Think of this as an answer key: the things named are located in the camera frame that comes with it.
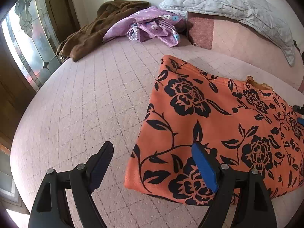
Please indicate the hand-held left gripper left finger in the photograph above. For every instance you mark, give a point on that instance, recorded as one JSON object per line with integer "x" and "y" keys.
{"x": 101, "y": 168}

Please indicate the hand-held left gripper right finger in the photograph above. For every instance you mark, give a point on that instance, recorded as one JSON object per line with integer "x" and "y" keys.
{"x": 205, "y": 168}

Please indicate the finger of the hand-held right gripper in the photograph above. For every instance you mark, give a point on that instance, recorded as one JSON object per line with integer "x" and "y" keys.
{"x": 300, "y": 120}

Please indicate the orange black floral shirt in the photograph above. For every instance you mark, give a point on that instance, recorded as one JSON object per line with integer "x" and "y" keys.
{"x": 213, "y": 123}

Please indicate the pink quilted mattress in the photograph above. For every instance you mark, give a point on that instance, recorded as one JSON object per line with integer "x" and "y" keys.
{"x": 83, "y": 99}

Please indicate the pink bolster pillow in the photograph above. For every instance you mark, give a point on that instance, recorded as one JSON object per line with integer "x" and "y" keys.
{"x": 237, "y": 42}

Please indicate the brown cloth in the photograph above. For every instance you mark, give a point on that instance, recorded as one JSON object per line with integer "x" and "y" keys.
{"x": 90, "y": 33}

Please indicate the wooden door with stained glass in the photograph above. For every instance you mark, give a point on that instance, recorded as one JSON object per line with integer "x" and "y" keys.
{"x": 30, "y": 40}

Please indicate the purple floral cloth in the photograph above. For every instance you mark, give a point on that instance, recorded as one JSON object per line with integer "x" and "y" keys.
{"x": 152, "y": 26}

